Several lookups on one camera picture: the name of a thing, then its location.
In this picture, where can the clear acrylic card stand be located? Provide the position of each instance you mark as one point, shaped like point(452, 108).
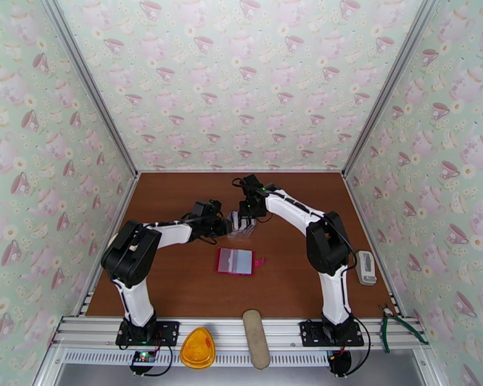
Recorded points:
point(241, 233)

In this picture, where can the red card holder wallet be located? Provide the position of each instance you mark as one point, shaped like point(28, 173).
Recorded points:
point(233, 261)

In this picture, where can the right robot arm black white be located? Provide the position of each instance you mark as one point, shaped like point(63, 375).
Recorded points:
point(330, 244)

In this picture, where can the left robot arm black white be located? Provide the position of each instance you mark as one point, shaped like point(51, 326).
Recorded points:
point(130, 256)

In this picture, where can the beige oblong foam pad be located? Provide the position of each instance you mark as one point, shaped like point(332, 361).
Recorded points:
point(257, 340)

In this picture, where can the white grey plastic device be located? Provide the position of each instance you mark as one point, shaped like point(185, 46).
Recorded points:
point(365, 268)

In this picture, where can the orange translucent plastic cover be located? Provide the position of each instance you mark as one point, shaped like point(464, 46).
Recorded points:
point(197, 348)

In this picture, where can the small circuit board with led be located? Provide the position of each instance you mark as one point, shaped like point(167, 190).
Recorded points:
point(143, 358)

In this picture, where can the black round plastic device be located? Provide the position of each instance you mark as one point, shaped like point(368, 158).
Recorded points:
point(340, 362)

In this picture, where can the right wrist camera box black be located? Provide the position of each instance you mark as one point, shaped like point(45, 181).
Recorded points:
point(251, 184)

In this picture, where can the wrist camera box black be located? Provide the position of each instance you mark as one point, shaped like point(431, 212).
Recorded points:
point(206, 208)
point(251, 184)

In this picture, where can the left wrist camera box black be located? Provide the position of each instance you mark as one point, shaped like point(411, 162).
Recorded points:
point(206, 208)

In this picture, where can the aluminium back rail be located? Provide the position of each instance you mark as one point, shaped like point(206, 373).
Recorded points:
point(241, 171)

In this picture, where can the aluminium table side rail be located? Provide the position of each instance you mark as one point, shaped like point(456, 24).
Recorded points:
point(358, 204)
point(125, 204)

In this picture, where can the aluminium front frame rail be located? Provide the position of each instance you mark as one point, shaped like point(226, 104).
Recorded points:
point(225, 334)

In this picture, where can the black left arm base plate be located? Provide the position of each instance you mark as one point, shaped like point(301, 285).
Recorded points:
point(171, 330)

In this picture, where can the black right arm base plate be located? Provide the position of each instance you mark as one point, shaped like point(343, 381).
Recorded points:
point(308, 334)

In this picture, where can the aluminium corner post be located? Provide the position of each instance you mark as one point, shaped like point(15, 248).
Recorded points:
point(389, 83)
point(89, 83)

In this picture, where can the aluminium frame leg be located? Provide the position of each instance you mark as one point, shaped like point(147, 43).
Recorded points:
point(428, 369)
point(47, 369)

